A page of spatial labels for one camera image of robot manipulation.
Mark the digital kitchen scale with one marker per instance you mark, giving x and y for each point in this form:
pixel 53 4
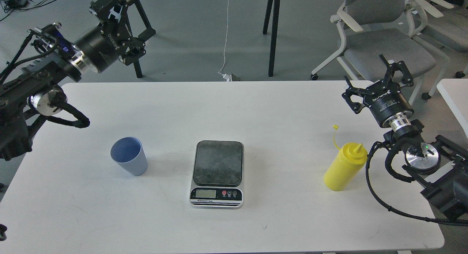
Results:
pixel 218 174

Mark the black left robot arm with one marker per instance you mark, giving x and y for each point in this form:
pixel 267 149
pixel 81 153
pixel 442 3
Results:
pixel 30 91

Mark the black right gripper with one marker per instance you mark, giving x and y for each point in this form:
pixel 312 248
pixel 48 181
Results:
pixel 388 102

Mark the black-legged background table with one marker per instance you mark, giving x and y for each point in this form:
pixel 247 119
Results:
pixel 271 22

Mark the grey office chair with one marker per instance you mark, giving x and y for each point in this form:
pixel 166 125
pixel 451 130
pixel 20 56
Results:
pixel 359 50
pixel 443 21

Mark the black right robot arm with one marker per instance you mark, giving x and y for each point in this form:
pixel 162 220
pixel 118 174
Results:
pixel 440 167

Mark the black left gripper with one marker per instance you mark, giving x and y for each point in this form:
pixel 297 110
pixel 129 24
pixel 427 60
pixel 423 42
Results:
pixel 104 44

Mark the white side table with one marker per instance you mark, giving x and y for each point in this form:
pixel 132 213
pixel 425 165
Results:
pixel 455 93

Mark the yellow squeeze bottle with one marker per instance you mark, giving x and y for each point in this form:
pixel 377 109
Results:
pixel 349 160

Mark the blue ribbed plastic cup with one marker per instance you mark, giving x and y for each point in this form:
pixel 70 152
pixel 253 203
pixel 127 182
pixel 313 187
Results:
pixel 128 153

